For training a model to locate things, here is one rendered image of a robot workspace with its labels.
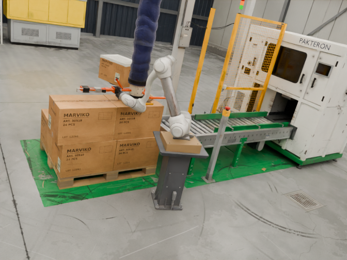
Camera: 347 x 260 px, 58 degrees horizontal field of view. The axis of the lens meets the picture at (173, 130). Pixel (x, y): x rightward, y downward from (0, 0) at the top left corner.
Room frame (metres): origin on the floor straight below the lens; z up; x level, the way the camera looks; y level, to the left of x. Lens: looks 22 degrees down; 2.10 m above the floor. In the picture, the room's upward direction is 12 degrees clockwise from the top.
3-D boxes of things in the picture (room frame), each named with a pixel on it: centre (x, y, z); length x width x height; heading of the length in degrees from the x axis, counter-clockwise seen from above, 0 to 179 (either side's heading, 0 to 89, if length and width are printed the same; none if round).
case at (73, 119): (3.10, 1.00, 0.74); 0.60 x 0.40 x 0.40; 128
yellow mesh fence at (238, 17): (5.13, -0.99, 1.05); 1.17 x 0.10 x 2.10; 127
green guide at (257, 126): (4.43, -1.21, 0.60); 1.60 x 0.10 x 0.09; 127
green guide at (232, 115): (4.86, -0.88, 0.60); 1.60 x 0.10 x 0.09; 127
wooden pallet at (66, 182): (3.55, 0.90, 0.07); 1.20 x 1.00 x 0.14; 127
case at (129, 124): (3.47, 0.52, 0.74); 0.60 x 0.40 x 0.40; 128
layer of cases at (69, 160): (3.55, 0.90, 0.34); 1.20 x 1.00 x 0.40; 127
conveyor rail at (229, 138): (4.17, -0.96, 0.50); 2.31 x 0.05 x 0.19; 127
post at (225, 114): (3.67, -0.59, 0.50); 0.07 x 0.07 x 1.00; 37
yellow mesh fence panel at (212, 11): (4.90, -0.20, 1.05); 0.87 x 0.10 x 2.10; 179
